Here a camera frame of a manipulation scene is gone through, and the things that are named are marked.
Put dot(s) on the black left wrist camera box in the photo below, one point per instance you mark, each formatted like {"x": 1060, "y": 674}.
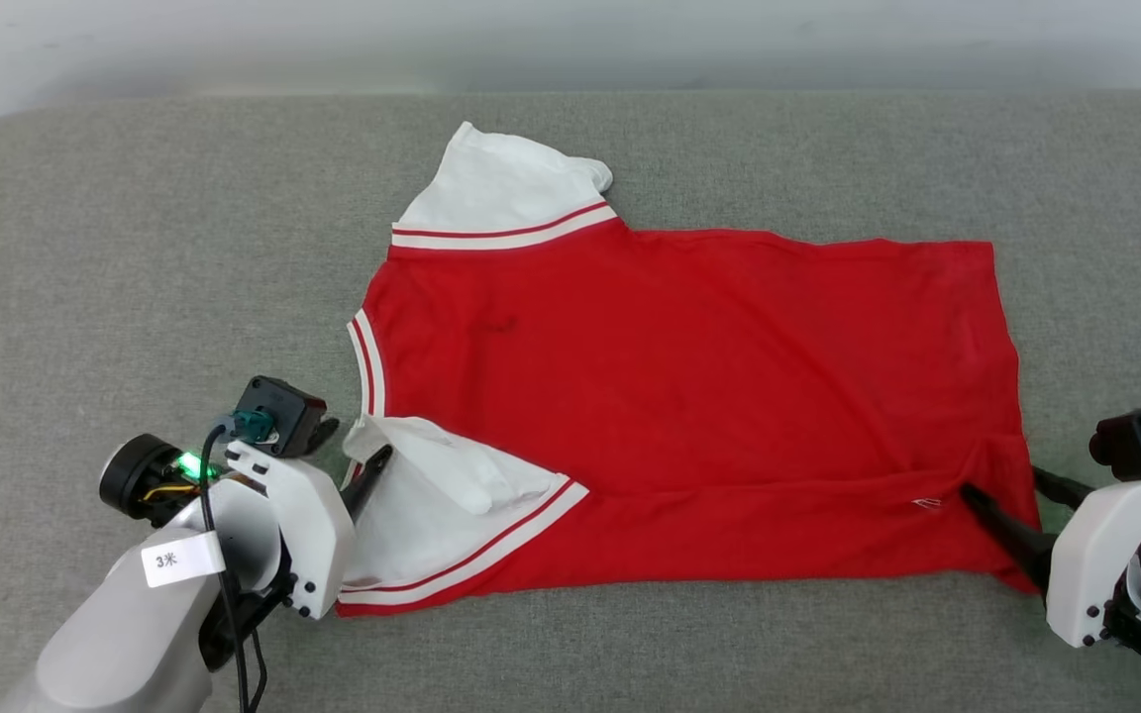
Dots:
{"x": 283, "y": 401}

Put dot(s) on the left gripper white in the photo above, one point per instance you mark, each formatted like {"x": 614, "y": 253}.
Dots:
{"x": 318, "y": 535}

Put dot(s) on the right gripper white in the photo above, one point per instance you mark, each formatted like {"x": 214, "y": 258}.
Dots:
{"x": 1086, "y": 564}

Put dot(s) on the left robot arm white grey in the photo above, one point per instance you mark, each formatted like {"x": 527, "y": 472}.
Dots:
{"x": 105, "y": 644}

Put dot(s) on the red and white basketball jersey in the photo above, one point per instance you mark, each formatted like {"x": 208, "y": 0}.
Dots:
{"x": 679, "y": 376}

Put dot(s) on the black cylindrical left wrist motor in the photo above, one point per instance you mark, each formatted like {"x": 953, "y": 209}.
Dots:
{"x": 130, "y": 475}

